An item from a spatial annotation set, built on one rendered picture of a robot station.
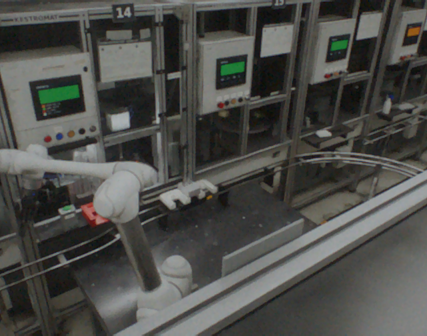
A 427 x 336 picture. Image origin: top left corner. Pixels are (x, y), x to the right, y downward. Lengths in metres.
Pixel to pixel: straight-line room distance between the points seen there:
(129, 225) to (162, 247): 0.87
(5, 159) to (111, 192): 0.55
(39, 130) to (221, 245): 1.24
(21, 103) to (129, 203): 0.81
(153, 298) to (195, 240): 0.80
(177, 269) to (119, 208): 0.55
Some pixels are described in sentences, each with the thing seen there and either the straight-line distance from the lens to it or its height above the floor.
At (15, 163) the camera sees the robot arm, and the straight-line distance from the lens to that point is 1.97.
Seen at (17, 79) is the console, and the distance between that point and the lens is 2.14.
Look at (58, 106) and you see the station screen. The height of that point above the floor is 1.59.
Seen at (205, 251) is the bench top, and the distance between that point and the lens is 2.53.
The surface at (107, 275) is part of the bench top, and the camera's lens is 2.44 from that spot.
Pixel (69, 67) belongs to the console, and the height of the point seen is 1.77.
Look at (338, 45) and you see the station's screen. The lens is 3.43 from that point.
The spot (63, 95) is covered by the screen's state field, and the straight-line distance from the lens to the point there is 2.19.
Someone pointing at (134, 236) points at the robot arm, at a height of 1.26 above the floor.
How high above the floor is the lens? 2.35
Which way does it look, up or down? 29 degrees down
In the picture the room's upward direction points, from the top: 2 degrees clockwise
